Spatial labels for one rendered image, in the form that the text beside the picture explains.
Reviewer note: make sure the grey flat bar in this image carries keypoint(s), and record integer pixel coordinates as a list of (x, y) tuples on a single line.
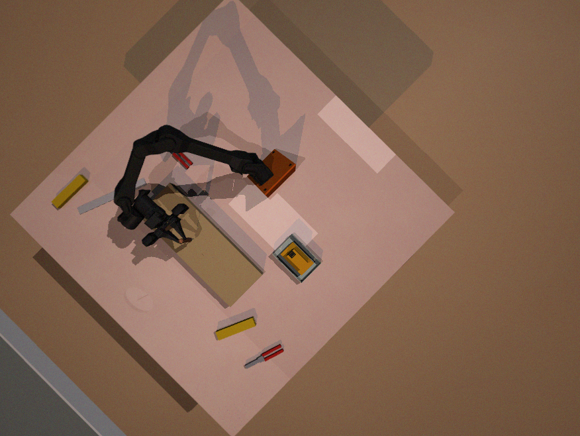
[(106, 198)]

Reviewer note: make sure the tan wooden floor panel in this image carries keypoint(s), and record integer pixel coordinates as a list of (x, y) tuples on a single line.
[(211, 254)]

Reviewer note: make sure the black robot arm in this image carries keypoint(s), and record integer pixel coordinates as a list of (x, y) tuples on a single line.
[(170, 139)]

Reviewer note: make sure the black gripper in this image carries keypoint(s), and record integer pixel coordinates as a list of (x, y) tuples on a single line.
[(174, 222)]

